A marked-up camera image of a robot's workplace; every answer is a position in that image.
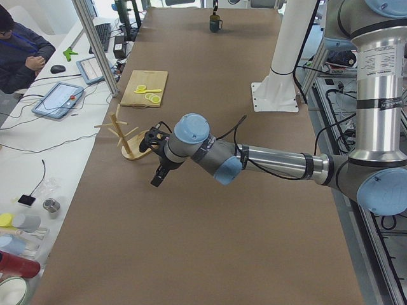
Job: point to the grey cup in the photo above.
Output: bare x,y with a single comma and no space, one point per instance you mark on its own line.
26,222

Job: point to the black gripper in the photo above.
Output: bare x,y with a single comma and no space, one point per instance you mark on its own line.
165,162

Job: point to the small steel cup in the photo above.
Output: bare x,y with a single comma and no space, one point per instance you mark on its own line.
52,206

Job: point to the small black square pad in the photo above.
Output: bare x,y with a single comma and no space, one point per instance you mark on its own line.
26,200

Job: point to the near teach pendant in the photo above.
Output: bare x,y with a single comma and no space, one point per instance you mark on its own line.
58,101

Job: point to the dark green mug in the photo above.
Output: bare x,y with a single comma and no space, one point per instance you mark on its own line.
215,23

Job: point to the clear plastic bag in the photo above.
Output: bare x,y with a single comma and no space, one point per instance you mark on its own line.
48,188

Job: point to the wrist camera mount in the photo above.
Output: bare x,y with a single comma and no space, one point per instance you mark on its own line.
154,139

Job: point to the wooden cup rack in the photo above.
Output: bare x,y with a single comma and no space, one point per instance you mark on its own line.
128,142

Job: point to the green rimmed white bowl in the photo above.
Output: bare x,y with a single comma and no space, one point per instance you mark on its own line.
13,291

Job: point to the white camera mast base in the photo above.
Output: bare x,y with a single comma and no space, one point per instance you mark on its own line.
276,93

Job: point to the black power adapter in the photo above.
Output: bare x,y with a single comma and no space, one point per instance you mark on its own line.
120,47

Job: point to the far teach pendant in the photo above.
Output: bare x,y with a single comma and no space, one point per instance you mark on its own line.
90,70

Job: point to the light blue cup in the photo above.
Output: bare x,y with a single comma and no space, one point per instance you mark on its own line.
12,244

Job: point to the seated person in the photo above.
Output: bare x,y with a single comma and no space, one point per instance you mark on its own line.
24,54

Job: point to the yellow cup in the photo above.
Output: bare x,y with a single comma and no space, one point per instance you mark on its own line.
6,219

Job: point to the teach pendant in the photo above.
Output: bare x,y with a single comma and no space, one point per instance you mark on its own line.
58,101
90,70

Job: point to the aluminium frame post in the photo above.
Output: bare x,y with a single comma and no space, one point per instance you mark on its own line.
93,38

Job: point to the bamboo cutting board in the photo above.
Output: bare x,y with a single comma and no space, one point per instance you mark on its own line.
152,80

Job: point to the black keyboard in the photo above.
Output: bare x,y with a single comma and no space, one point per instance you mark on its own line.
103,32

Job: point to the lemon slice front left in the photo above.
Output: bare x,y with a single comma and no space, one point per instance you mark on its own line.
141,88

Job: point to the black computer mouse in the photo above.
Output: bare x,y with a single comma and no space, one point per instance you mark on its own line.
55,69

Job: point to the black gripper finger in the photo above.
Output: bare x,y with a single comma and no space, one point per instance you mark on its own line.
215,6

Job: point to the green plastic clamp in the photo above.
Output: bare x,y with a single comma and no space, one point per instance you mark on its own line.
68,53

